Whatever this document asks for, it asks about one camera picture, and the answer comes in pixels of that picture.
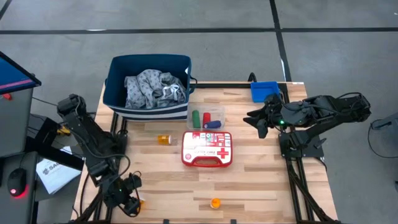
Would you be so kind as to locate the black equipment stand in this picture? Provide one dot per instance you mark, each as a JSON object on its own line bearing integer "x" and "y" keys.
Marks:
{"x": 53, "y": 152}

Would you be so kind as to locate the small blue plastic bin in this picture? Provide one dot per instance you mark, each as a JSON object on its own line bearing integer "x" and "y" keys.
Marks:
{"x": 262, "y": 91}

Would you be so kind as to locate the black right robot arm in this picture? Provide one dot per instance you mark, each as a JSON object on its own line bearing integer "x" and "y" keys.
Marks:
{"x": 326, "y": 109}

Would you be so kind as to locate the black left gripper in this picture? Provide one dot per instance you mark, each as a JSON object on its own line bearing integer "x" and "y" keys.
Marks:
{"x": 116, "y": 194}

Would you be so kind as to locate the orange pill bottle white cap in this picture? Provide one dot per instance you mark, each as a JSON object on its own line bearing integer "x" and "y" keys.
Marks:
{"x": 215, "y": 203}
{"x": 163, "y": 139}

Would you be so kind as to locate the black computer mouse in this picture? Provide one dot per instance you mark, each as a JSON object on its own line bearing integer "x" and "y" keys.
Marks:
{"x": 17, "y": 182}

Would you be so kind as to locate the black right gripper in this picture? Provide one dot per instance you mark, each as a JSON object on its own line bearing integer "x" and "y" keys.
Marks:
{"x": 273, "y": 109}

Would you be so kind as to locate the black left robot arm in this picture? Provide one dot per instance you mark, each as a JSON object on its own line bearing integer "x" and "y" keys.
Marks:
{"x": 87, "y": 133}

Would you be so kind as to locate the clear plastic bin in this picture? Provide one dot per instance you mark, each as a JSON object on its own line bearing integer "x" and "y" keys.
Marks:
{"x": 220, "y": 109}

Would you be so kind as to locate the grey patterned cloth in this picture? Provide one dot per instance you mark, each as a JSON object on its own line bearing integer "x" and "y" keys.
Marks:
{"x": 149, "y": 87}

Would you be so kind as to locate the red bandage roll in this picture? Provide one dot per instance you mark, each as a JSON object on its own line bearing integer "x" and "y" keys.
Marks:
{"x": 206, "y": 117}

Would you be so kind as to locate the red first aid kit case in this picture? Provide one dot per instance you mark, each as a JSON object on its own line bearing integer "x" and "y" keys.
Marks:
{"x": 205, "y": 149}

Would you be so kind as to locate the yellow plug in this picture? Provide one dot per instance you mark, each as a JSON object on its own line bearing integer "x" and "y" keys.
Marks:
{"x": 63, "y": 130}

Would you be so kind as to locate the red button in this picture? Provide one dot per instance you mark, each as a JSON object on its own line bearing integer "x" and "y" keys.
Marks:
{"x": 7, "y": 96}

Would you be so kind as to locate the white printed paper sheet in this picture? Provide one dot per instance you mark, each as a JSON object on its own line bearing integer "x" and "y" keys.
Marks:
{"x": 56, "y": 177}

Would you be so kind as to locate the flat computer monitor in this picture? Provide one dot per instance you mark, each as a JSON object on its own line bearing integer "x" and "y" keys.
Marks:
{"x": 12, "y": 74}

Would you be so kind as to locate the navy white striped fabric basket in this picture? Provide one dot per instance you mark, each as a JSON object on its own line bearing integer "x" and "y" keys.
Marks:
{"x": 118, "y": 90}

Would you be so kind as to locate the green bandage roll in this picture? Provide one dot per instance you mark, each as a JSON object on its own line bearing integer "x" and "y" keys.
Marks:
{"x": 196, "y": 119}

